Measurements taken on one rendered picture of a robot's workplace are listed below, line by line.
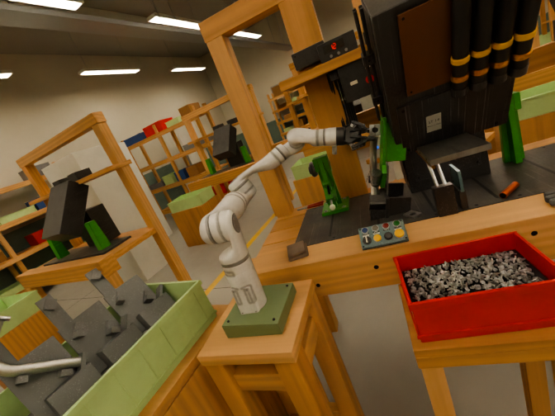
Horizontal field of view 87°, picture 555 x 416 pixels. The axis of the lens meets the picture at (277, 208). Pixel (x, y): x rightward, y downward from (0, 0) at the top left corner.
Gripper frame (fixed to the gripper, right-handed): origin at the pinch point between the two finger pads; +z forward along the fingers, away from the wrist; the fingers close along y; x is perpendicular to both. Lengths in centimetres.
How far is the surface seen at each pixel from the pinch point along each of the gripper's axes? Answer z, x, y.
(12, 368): -101, -31, -92
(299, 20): -30, -16, 52
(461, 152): 22.9, -20.8, -22.7
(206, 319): -62, 5, -75
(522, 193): 46, -1, -28
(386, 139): 4.0, -9.3, -9.3
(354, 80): -6.6, -4.4, 24.6
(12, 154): -673, 261, 190
